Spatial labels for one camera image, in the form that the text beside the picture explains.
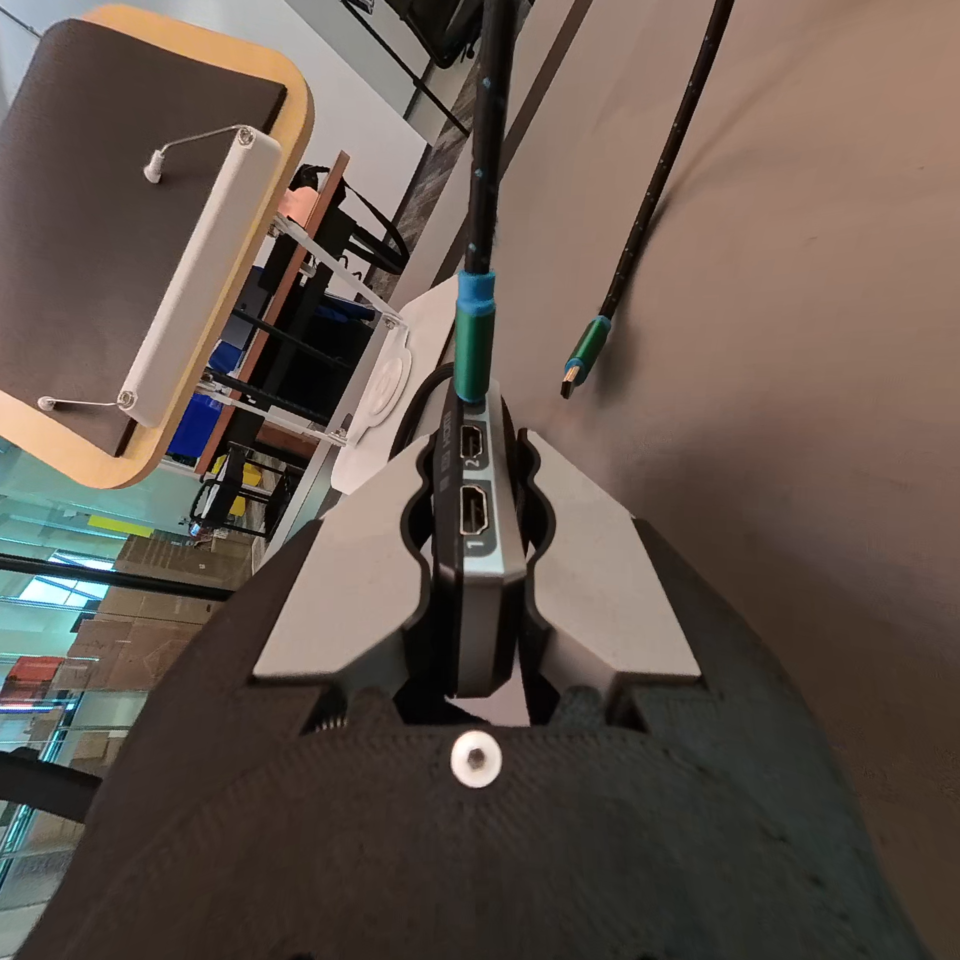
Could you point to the white base tablet stand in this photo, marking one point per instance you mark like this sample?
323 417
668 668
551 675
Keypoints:
90 225

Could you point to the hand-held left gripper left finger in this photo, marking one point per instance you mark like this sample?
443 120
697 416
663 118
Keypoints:
345 592

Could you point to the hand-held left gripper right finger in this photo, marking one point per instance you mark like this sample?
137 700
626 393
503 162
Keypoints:
600 585

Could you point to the silver black hdmi switch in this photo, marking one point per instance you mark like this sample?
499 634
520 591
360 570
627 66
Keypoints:
487 622

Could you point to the stack of cardboard boxes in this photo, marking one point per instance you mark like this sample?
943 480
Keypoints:
150 622

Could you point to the blue storage bin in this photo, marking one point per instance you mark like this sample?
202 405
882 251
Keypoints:
199 427

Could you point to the yellow container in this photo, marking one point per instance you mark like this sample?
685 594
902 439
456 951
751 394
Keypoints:
244 495

